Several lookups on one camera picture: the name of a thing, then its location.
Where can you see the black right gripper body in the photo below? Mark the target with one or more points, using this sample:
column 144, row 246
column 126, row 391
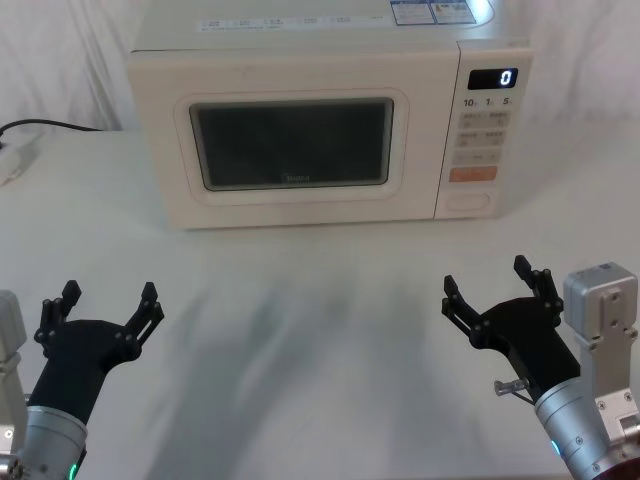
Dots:
column 535, row 340

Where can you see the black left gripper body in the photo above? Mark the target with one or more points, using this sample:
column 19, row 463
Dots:
column 75, row 360

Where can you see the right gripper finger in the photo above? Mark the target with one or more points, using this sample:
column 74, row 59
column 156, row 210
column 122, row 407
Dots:
column 542, row 290
column 462, row 310

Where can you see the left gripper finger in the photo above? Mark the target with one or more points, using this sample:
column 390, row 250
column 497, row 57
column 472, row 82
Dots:
column 50, row 312
column 145, row 315

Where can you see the white power strip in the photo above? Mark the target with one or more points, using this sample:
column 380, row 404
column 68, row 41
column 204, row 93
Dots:
column 17, row 160

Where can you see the white table cloth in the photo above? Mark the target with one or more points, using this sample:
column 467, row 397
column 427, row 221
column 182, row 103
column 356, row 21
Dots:
column 310, row 350

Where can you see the cream microwave oven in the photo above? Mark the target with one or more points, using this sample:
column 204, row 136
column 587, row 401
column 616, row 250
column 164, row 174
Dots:
column 300, row 65

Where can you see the blue white label sticker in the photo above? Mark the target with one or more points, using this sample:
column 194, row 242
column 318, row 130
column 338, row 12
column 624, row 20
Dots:
column 432, row 11

